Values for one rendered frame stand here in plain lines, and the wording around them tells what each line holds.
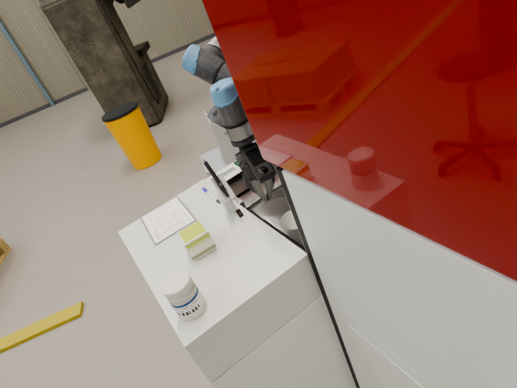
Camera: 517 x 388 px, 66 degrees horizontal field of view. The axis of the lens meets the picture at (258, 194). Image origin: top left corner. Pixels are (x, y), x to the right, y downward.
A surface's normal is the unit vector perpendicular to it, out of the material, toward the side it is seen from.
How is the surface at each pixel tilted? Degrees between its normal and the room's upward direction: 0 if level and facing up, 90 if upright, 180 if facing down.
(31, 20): 90
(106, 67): 92
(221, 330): 90
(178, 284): 0
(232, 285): 0
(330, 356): 90
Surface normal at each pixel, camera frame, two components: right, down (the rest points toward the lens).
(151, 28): 0.25, 0.46
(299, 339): 0.51, 0.32
